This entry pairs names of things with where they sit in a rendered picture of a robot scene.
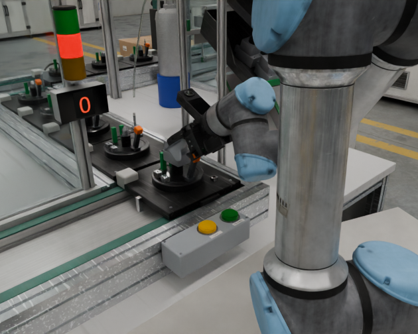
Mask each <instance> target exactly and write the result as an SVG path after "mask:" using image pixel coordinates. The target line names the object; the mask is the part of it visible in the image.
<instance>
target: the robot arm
mask: <svg viewBox="0 0 418 334"><path fill-rule="evenodd" d="M251 27H252V28H253V32H252V36H253V41H254V44H255V46H256V47H257V49H258V50H260V51H263V52H264V53H266V54H268V67H269V68H270V69H271V70H272V71H273V72H274V73H275V74H276V75H277V77H278V78H279V79H280V97H279V130H269V124H268V120H267V113H268V112H270V110H272V108H273V107H274V105H275V101H276V97H275V92H274V90H273V88H272V87H271V85H270V84H269V83H268V82H267V81H265V80H264V79H262V78H259V77H253V78H250V79H248V80H246V81H245V82H244V83H241V84H239V85H237V86H236V88H235V89H233V90H232V91H231V92H229V93H228V94H227V95H225V96H224V97H223V98H221V99H220V100H219V101H217V102H216V103H215V104H213V105H212V106H210V105H209V104H208V103H207V102H206V101H205V100H203V99H202V98H201V97H200V96H199V95H198V94H197V93H196V92H195V91H194V90H193V89H192V88H189V89H185V90H182V91H178V94H177V98H176V101H177V102H178V103H179V104H180V105H181V106H182V107H183V108H184V109H185V110H186V111H187V112H188V113H189V114H190V115H191V116H192V117H193V118H194V119H195V120H193V123H189V124H187V125H186V126H184V127H183V128H181V129H180V131H178V132H177V133H175V134H173V135H172V136H170V137H169V138H168V139H167V141H166V143H165V146H164V150H165V151H166V150H167V149H168V150H169V151H170V152H171V154H172V155H173V157H174V158H175V160H176V161H181V159H182V154H181V150H182V149H183V148H185V146H186V143H187V145H188V148H189V150H190V152H189V153H188V155H189V157H190V159H191V161H192V162H193V161H195V160H196V159H198V158H200V157H201V156H203V155H205V156H206V155H207V154H210V153H215V152H217V151H218V150H220V149H222V148H224V147H225V144H228V143H230V142H232V141H233V146H234V154H235V156H234V160H235V161H236V166H237V169H238V176H239V177H240V179H241V180H243V181H245V182H258V181H262V180H268V179H270V178H273V177H274V176H275V175H276V173H277V195H276V218H275V246H274V247H273V248H272V249H270V250H269V251H268V252H267V253H266V255H265V257H264V260H263V272H260V271H257V272H256V273H253V274H252V275H251V276H250V278H249V288H250V293H251V299H252V303H253V308H254V311H255V316H256V318H257V322H258V325H259V328H260V331H261V334H418V255H417V254H415V253H414V252H412V251H411V250H409V249H406V248H404V247H401V246H399V245H396V244H393V243H389V242H385V241H366V242H364V243H361V244H359V245H358V247H357V248H356V249H355V251H354V252H353V253H352V260H344V258H343V257H342V256H341V255H340V254H338V251H339V244H340V230H341V223H342V210H343V203H344V189H345V182H346V169H347V161H348V149H349V141H350V133H351V132H352V131H353V130H354V128H355V127H356V126H357V125H358V123H359V122H360V121H361V120H362V119H363V118H364V117H365V116H366V115H367V113H368V112H369V111H370V110H371V109H372V107H373V106H374V105H375V104H376V103H377V102H378V101H379V100H380V98H381V97H382V96H383V95H384V94H385V92H386V91H387V90H388V89H389V88H390V87H391V86H392V85H393V83H394V82H395V81H396V80H397V79H398V77H399V76H400V75H401V74H402V73H403V72H404V71H405V70H406V69H407V68H410V67H414V66H417V65H418V0H253V5H252V12H251ZM185 140H186V142H185ZM192 154H194V155H195V157H196V158H194V157H193V155H192Z"/></svg>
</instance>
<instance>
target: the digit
mask: <svg viewBox="0 0 418 334"><path fill-rule="evenodd" d="M73 98H74V105H75V110H76V117H77V118H80V117H85V116H88V115H93V114H95V113H96V112H95V107H94V98H93V93H92V89H89V90H86V91H80V92H76V93H73Z"/></svg>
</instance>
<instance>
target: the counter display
mask: <svg viewBox="0 0 418 334"><path fill-rule="evenodd" d="M89 89H92V93H93V98H94V107H95V112H96V113H95V114H93V115H88V116H85V117H80V118H77V117H76V110H75V105H74V98H73V93H76V92H80V91H86V90H89ZM56 97H57V102H58V108H59V112H60V119H61V123H62V124H64V123H69V122H72V121H77V120H80V119H85V118H88V117H93V116H95V115H100V114H103V113H108V112H109V107H108V102H107V92H106V86H105V83H104V84H101V85H95V86H91V87H85V88H82V89H76V90H72V91H67V92H63V93H57V94H56Z"/></svg>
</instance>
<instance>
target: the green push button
mask: <svg viewBox="0 0 418 334"><path fill-rule="evenodd" d="M221 218H222V219H223V220H225V221H235V220H236V219H238V212H237V211H236V210H234V209H225V210H223V212H222V213H221Z"/></svg>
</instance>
